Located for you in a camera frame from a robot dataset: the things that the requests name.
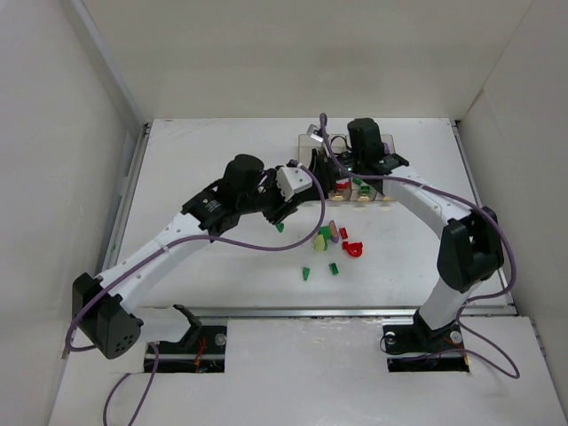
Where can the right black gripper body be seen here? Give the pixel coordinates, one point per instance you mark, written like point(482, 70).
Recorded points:
point(334, 173)

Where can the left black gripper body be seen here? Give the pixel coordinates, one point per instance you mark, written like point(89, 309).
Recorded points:
point(279, 212)

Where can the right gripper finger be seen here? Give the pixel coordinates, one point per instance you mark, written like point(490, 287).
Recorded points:
point(327, 182)
point(320, 165)

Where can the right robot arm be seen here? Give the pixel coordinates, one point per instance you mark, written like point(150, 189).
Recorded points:
point(470, 250)

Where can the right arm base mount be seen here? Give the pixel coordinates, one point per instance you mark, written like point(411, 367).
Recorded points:
point(407, 352)

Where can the green purple yellow lego cluster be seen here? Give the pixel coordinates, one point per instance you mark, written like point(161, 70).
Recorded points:
point(325, 235)

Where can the red round lego piece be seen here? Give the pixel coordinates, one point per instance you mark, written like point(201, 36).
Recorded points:
point(353, 249)

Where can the aluminium rail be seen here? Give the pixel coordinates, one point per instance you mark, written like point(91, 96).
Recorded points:
point(303, 313)

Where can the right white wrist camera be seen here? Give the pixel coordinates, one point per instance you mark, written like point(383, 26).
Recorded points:
point(314, 132)

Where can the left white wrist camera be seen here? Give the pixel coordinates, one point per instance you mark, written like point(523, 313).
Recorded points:
point(292, 180)

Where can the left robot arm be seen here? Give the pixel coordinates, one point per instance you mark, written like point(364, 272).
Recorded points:
point(103, 306)

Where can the clear bin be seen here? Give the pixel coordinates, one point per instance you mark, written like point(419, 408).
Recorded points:
point(305, 145)
point(389, 162)
point(355, 184)
point(342, 152)

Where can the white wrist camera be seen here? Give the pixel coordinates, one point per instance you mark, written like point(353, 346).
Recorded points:
point(292, 180)
point(314, 132)

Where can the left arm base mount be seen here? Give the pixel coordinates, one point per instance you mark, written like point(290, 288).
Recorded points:
point(206, 355)

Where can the small green lego right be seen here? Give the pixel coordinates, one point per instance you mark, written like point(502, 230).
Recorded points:
point(333, 268)

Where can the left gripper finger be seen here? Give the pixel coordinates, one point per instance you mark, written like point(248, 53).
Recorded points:
point(277, 215)
point(269, 177)

